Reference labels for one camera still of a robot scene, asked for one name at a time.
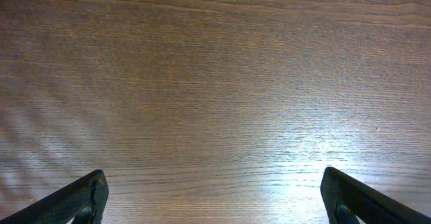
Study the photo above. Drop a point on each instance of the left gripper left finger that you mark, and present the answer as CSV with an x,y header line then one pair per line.
x,y
82,201

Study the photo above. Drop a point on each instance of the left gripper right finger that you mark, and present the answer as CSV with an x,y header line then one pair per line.
x,y
348,200

